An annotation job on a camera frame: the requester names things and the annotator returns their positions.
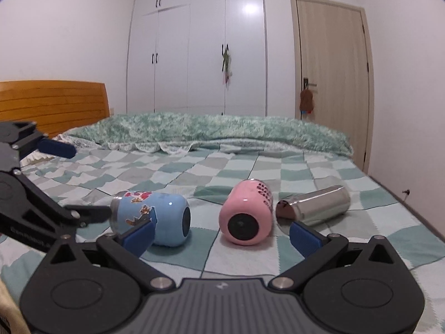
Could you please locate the wooden headboard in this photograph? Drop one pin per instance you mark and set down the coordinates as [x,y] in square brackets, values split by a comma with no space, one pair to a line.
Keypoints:
[56,106]

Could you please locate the stainless steel cup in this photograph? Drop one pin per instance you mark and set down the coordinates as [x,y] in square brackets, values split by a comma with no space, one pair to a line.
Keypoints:
[314,207]

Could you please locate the pink cup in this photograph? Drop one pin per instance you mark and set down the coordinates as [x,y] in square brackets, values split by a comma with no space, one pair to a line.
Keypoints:
[246,216]

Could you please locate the brown plush toy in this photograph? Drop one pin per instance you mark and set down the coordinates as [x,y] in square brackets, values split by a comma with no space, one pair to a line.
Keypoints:
[306,101]

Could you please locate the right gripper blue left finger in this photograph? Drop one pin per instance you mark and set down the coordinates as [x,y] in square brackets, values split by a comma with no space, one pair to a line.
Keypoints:
[133,242]

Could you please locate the checkered green bed sheet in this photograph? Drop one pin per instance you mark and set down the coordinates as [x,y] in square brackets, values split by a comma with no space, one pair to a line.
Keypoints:
[205,178]

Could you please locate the white wardrobe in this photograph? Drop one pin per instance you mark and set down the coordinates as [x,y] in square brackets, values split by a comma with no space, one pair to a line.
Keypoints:
[174,61]

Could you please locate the green hanging ornament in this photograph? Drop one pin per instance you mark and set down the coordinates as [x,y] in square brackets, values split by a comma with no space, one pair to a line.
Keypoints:
[226,64]

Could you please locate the blue cartoon cup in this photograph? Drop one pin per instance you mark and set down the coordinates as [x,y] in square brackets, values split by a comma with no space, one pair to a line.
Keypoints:
[169,212]

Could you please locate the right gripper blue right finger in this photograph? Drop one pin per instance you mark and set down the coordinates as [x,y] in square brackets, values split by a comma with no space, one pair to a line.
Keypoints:
[308,241]

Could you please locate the green floral quilt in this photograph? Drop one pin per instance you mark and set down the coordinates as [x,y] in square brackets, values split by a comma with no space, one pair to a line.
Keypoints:
[179,133]

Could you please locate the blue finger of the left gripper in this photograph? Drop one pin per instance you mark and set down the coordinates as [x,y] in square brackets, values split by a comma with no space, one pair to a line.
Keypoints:
[56,148]
[85,215]

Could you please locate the black door handle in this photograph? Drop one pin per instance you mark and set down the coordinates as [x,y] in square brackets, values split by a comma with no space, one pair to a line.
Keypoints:
[307,85]

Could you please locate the wooden door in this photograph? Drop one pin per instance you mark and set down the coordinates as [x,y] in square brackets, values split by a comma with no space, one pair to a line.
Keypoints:
[332,49]

